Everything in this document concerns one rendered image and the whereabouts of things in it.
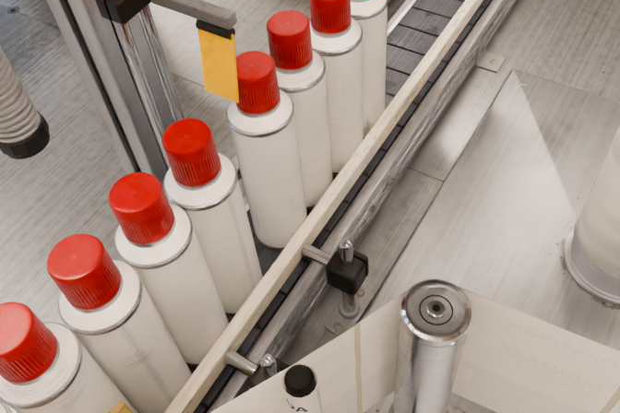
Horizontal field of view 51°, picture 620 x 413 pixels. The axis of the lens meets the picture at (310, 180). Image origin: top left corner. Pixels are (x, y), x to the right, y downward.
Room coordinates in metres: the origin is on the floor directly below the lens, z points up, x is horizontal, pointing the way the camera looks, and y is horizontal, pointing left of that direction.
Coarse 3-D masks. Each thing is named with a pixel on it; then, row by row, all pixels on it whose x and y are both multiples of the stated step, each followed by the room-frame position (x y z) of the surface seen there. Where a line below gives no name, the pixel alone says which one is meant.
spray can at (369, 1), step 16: (352, 0) 0.47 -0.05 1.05; (368, 0) 0.47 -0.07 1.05; (384, 0) 0.47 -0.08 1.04; (352, 16) 0.46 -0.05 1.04; (368, 16) 0.46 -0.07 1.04; (384, 16) 0.47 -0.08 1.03; (368, 32) 0.46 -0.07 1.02; (384, 32) 0.47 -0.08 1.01; (368, 48) 0.46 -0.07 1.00; (384, 48) 0.47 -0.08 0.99; (368, 64) 0.46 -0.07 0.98; (384, 64) 0.47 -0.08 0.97; (368, 80) 0.46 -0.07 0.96; (384, 80) 0.47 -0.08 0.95; (368, 96) 0.46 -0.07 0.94; (384, 96) 0.47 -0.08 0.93; (368, 112) 0.46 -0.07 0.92; (368, 128) 0.46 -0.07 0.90
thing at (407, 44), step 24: (432, 0) 0.68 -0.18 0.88; (456, 0) 0.67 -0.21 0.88; (408, 24) 0.64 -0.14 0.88; (432, 24) 0.63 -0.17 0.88; (408, 48) 0.59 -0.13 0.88; (456, 48) 0.58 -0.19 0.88; (408, 72) 0.55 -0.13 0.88; (408, 120) 0.49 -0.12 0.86; (384, 144) 0.45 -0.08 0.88; (336, 216) 0.36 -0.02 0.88; (264, 264) 0.32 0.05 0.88; (288, 288) 0.29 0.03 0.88; (264, 312) 0.27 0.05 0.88; (216, 384) 0.21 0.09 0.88
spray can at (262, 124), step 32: (256, 64) 0.36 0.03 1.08; (256, 96) 0.34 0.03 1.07; (288, 96) 0.37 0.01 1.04; (256, 128) 0.33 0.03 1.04; (288, 128) 0.34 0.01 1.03; (256, 160) 0.33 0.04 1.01; (288, 160) 0.34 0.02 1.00; (256, 192) 0.33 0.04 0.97; (288, 192) 0.33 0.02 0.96; (256, 224) 0.34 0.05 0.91; (288, 224) 0.33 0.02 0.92
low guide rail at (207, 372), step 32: (480, 0) 0.64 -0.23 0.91; (448, 32) 0.57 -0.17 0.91; (384, 128) 0.44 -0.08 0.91; (352, 160) 0.40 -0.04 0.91; (320, 224) 0.34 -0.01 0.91; (288, 256) 0.30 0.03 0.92; (256, 288) 0.27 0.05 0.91; (256, 320) 0.25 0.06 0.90; (224, 352) 0.22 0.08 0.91; (192, 384) 0.20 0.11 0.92
